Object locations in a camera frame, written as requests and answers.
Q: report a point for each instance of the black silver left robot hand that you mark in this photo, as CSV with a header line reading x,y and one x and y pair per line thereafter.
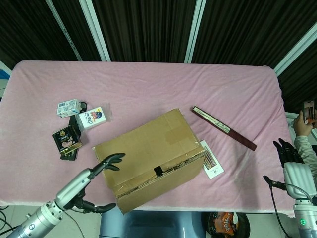
x,y
71,184

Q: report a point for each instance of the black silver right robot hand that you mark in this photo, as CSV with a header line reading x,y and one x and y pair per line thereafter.
x,y
298,177

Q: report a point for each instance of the brown cardboard shipping box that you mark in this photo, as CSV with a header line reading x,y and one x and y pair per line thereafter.
x,y
153,148

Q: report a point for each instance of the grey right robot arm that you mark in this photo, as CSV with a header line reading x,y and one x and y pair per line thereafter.
x,y
304,220

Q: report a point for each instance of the person's striped sleeve forearm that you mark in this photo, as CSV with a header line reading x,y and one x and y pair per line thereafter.
x,y
307,148

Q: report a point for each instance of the white blue card pack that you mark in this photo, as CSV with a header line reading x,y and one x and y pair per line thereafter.
x,y
92,117

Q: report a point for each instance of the white pack of pens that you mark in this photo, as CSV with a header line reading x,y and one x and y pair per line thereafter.
x,y
214,168

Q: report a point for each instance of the long dark red box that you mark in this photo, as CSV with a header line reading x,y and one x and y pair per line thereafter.
x,y
223,127

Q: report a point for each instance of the black gold food tin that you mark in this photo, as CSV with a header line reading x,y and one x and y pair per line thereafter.
x,y
65,140

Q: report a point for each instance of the smartphone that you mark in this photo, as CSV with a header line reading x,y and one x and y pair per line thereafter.
x,y
309,111

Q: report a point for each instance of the white blue small carton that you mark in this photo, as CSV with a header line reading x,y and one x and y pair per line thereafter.
x,y
67,107

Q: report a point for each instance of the black round small object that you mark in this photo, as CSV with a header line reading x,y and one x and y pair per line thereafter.
x,y
83,105

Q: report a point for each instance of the black bowl with orange snack bag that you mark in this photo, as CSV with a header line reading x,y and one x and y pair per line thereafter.
x,y
226,223

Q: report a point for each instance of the pink tablecloth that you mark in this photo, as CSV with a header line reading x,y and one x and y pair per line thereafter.
x,y
148,86

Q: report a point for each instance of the white blue panel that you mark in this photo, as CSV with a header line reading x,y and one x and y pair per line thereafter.
x,y
3,74

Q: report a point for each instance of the white aluminium frame post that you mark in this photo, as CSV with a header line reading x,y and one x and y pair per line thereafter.
x,y
294,53
195,29
95,29

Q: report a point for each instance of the grey slotted rail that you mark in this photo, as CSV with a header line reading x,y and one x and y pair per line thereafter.
x,y
64,32

